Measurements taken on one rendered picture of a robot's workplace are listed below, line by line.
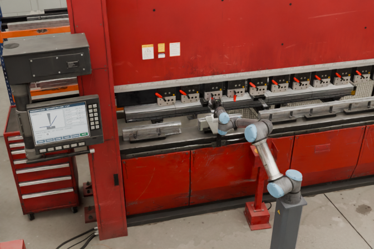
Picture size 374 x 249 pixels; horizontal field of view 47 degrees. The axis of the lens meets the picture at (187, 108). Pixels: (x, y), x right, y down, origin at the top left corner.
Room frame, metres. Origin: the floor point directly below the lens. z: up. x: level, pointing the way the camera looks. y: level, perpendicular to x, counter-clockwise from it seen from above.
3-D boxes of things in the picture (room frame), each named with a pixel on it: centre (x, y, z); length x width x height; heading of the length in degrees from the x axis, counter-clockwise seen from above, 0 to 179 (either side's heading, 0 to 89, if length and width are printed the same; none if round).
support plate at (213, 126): (3.11, -0.27, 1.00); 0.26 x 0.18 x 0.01; 14
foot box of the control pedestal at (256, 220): (3.02, -0.66, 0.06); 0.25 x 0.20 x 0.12; 9
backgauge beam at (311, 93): (3.65, -0.55, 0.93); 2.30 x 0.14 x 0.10; 104
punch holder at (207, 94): (3.25, -0.21, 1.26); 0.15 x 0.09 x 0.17; 104
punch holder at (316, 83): (3.48, -1.18, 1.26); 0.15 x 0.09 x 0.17; 104
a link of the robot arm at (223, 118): (2.89, -0.28, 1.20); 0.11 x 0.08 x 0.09; 14
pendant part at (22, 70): (2.51, 0.87, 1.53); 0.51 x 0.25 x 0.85; 109
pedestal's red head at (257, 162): (3.05, -0.66, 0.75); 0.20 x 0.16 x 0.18; 99
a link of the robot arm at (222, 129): (2.90, -0.29, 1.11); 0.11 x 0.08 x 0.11; 125
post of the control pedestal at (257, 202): (3.05, -0.66, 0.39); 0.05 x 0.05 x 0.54; 9
